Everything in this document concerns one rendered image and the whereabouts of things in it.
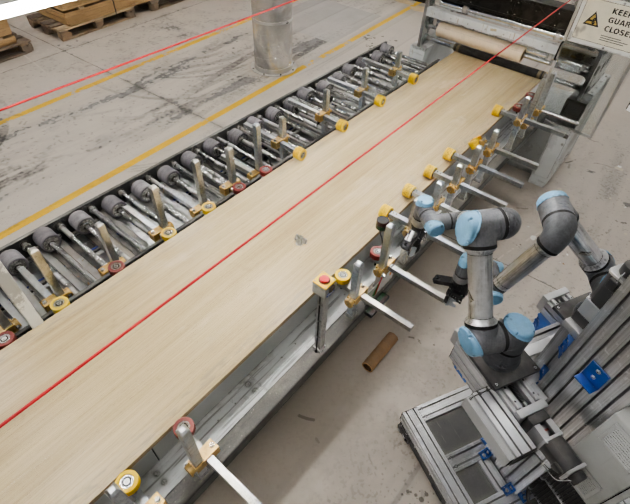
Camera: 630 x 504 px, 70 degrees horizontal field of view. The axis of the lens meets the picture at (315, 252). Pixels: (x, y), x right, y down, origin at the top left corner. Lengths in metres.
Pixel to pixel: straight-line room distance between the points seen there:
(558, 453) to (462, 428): 0.87
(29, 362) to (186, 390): 0.68
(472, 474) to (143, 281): 1.91
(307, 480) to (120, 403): 1.17
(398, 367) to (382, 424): 0.40
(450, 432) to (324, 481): 0.73
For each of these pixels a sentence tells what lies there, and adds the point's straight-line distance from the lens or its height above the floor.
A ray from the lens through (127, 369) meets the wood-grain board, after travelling 2.08.
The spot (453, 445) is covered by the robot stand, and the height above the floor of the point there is 0.21.
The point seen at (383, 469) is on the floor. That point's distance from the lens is 2.78.
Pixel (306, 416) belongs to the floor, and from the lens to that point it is 2.85.
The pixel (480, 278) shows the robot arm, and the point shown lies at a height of 1.43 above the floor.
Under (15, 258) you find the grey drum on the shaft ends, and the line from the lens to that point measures 2.78.
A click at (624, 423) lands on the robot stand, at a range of 1.83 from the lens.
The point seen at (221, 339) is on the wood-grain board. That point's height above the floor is 0.90.
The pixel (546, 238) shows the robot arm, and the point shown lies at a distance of 1.86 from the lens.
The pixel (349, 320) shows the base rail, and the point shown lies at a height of 0.70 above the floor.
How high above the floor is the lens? 2.62
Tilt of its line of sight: 47 degrees down
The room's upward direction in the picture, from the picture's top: 3 degrees clockwise
